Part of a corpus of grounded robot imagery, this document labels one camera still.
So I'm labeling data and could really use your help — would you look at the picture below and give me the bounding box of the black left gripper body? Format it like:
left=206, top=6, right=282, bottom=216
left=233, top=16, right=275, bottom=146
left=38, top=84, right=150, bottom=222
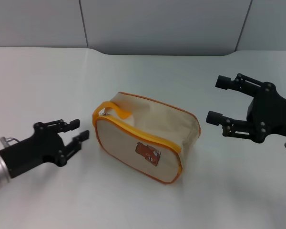
left=0, top=121, right=67, bottom=179

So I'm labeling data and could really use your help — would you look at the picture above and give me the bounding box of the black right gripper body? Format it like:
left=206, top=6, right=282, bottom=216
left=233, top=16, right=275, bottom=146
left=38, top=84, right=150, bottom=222
left=246, top=82, right=286, bottom=145

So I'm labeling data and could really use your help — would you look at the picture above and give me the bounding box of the beige food bag orange trim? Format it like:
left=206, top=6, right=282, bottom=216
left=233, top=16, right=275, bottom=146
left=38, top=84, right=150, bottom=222
left=92, top=91, right=202, bottom=186

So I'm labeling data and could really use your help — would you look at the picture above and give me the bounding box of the thin left gripper cable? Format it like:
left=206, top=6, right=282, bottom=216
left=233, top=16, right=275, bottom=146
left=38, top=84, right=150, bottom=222
left=0, top=135, right=21, bottom=148

